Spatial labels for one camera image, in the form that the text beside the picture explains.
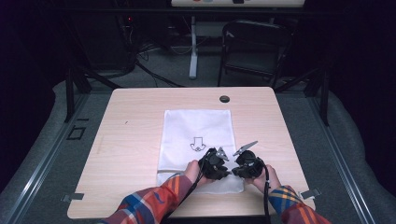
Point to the black folding chair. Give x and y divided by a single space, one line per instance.
255 32

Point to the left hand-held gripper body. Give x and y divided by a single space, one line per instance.
211 163

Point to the dark computer tower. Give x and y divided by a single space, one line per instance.
106 46

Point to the white cloth bag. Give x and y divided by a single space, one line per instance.
193 124

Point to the person's left hand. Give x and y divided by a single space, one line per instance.
191 171

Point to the person's right hand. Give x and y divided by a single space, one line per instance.
274 180

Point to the white desk leg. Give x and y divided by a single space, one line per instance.
193 62

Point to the aluminium floor rail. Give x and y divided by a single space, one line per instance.
342 161
46 166

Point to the black metal stand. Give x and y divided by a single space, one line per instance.
324 99
69 96

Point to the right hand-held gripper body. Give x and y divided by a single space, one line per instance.
252 163

